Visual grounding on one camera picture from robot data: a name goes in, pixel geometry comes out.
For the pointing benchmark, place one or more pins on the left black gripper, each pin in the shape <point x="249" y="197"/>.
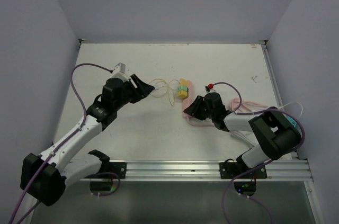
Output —
<point x="142" y="90"/>

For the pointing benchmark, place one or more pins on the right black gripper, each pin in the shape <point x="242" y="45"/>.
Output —
<point x="194" y="110"/>

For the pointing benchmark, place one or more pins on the pink power strip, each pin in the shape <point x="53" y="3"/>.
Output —
<point x="245" y="106"/>

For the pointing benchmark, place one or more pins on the yellow plug with cable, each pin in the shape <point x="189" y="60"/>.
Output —
<point x="171" y="89"/>

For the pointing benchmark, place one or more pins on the white plug adapter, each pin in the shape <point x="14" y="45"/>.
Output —
<point x="159" y="90"/>

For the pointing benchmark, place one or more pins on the yellow plug adapter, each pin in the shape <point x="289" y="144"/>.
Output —
<point x="182" y="95"/>

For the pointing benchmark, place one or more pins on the green plug adapter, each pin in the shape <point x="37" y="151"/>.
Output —
<point x="182" y="88"/>

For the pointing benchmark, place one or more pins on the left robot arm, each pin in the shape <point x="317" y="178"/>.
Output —
<point x="47" y="175"/>

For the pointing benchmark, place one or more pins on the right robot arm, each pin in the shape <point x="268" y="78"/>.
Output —
<point x="275" y="134"/>

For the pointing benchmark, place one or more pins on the blue power adapter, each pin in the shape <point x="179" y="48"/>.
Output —
<point x="292" y="121"/>

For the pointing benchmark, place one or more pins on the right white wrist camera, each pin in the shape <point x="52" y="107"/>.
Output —
<point x="210" y="88"/>

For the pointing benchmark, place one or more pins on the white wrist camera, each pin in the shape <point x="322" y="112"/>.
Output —
<point x="121" y="71"/>
<point x="210" y="88"/>

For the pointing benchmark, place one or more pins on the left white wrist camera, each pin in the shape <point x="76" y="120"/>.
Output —
<point x="121" y="71"/>

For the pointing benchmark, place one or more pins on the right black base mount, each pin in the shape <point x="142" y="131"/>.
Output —
<point x="229" y="169"/>

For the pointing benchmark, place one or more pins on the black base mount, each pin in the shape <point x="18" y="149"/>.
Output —
<point x="229" y="169"/>
<point x="105" y="172"/>

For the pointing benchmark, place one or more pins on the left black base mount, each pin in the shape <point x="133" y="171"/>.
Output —
<point x="105" y="172"/>

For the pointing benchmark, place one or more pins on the aluminium front rail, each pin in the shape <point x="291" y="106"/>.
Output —
<point x="200" y="171"/>

